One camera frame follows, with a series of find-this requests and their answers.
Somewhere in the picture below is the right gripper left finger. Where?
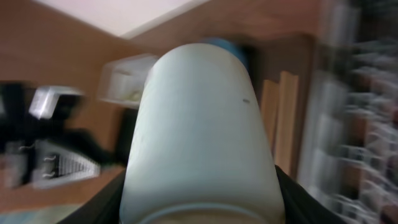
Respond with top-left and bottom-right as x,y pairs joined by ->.
58,171 -> 126,224

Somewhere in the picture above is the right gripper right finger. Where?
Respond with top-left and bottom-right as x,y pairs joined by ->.
275,166 -> 345,224

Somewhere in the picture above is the white cup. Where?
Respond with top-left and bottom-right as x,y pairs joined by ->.
119,43 -> 285,223

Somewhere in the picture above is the dark blue plate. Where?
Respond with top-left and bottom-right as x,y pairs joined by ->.
201,37 -> 249,70

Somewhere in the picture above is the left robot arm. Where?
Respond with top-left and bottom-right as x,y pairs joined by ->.
1,82 -> 115,189

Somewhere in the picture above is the grey dishwasher rack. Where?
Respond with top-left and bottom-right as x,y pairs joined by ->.
297,0 -> 397,223

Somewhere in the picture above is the clear plastic waste bin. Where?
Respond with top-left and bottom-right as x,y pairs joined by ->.
98,54 -> 158,109

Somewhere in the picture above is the black plastic tray bin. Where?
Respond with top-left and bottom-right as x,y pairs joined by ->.
114,108 -> 138,166

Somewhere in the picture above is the right wooden chopstick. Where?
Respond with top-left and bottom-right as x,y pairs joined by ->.
274,71 -> 299,175

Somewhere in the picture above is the dark brown serving tray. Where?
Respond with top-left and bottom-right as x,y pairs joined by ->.
243,34 -> 315,179

